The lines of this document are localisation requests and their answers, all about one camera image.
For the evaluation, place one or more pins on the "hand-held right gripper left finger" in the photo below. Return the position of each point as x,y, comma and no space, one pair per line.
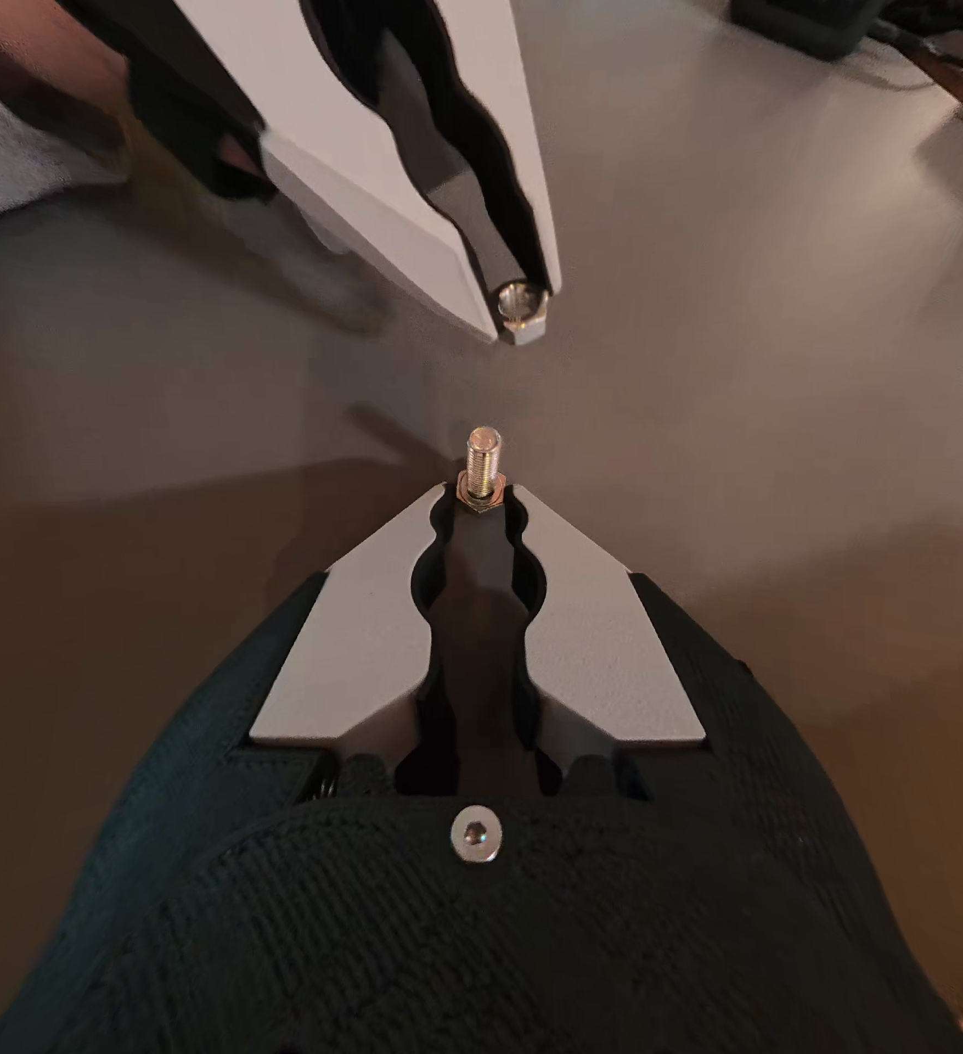
349,659

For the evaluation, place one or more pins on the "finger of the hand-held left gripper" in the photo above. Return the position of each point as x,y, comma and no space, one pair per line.
498,99
316,148

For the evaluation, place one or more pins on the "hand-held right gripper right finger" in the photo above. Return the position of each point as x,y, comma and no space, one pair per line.
605,659

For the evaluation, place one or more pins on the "silver hex nut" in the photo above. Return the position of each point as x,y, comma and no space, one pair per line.
526,323

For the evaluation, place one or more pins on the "silver hex bolt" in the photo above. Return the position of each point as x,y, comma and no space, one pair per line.
481,469

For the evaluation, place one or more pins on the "person's left forearm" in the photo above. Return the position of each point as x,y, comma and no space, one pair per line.
4,156

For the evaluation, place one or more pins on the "person's left hand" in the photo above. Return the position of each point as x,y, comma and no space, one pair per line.
28,41

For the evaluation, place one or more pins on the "black power bank with screen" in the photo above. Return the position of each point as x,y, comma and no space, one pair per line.
802,25

